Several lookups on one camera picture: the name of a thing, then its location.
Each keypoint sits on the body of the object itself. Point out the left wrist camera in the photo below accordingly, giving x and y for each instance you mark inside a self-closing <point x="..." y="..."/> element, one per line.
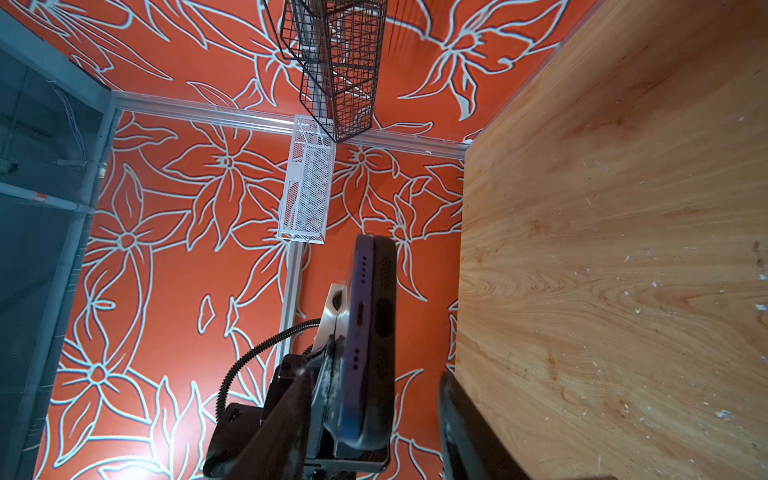
<point x="334" y="321"/>

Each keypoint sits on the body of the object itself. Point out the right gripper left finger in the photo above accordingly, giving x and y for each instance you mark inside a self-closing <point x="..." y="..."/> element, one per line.
<point x="282" y="432"/>

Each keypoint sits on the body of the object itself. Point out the black wire basket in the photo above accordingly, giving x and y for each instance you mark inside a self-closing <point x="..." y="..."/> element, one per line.
<point x="338" y="46"/>

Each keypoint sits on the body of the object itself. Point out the white mesh basket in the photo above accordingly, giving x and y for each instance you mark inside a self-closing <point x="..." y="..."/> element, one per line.
<point x="304" y="206"/>

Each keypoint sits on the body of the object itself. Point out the aluminium frame rail back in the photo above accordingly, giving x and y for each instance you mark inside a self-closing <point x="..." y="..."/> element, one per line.
<point x="278" y="124"/>

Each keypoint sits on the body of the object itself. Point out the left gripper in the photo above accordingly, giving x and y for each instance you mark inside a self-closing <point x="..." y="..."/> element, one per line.
<point x="282" y="384"/>

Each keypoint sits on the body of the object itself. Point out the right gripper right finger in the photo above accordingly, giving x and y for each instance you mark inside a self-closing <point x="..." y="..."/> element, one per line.
<point x="470" y="448"/>

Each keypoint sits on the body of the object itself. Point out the black smartphone picked up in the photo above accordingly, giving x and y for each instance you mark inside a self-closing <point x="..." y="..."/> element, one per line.
<point x="350" y="402"/>

